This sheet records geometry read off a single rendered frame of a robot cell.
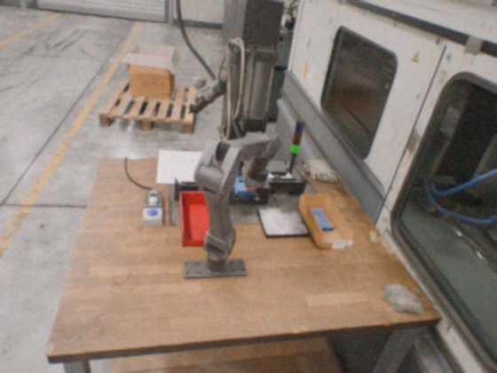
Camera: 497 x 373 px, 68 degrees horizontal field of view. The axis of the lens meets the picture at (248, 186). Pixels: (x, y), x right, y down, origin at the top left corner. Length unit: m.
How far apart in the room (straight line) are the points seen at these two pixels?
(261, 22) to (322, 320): 0.96
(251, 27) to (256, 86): 0.19
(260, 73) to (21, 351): 1.74
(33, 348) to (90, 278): 1.07
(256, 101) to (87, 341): 0.88
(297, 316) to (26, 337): 1.54
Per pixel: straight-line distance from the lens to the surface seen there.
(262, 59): 1.26
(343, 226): 1.44
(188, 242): 1.27
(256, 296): 1.15
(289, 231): 1.38
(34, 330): 2.31
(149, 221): 1.36
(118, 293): 1.16
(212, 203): 0.98
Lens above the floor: 1.76
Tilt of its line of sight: 32 degrees down
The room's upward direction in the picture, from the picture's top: 8 degrees clockwise
